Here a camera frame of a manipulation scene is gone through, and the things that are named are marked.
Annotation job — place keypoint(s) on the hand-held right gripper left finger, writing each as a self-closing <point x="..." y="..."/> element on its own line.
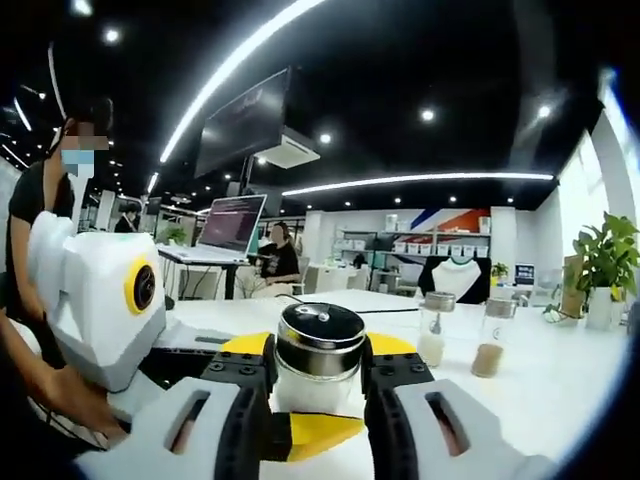
<point x="200" y="430"/>

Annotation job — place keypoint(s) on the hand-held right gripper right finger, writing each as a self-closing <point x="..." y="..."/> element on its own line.
<point x="415" y="440"/>

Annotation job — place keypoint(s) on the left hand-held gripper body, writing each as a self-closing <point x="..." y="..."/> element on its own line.
<point x="95" y="300"/>

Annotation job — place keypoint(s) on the short glass seasoning bottle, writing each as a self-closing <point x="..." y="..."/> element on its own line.
<point x="320" y="350"/>

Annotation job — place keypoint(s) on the tall seasoning bottle white contents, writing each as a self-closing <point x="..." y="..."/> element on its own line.
<point x="436" y="345"/>

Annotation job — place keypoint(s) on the tall seasoning bottle brown contents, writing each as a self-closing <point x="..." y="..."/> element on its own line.
<point x="491" y="360"/>

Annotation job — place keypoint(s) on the laptop standing desk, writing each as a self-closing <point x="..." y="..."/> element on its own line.
<point x="220" y="272"/>

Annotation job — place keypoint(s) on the small green plant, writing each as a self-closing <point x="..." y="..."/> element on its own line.
<point x="174" y="236"/>

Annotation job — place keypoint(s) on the open silver laptop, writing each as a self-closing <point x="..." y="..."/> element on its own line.
<point x="232" y="225"/>

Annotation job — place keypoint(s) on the mannequin bust white black shirt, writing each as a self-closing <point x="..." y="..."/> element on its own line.
<point x="455" y="280"/>

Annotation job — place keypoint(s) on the storage shelf with white bins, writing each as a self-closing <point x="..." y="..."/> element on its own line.
<point x="425" y="245"/>

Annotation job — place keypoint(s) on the blue sign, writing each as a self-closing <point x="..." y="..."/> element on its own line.
<point x="525" y="274"/>

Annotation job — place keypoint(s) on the wooden sign board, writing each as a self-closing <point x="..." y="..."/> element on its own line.
<point x="573" y="285"/>

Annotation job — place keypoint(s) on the hanging ceiling monitor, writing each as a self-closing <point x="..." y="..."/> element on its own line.
<point x="245" y="120"/>

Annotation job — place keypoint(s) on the ceiling air conditioner unit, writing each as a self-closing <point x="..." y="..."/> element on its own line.
<point x="290" y="150"/>

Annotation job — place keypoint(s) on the curved ceiling light strip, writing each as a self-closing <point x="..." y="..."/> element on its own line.
<point x="425" y="181"/>

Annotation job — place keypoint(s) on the leafy green potted plant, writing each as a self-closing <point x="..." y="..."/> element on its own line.
<point x="605" y="255"/>

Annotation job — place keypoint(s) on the long ceiling light strip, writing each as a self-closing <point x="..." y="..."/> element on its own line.
<point x="235" y="65"/>

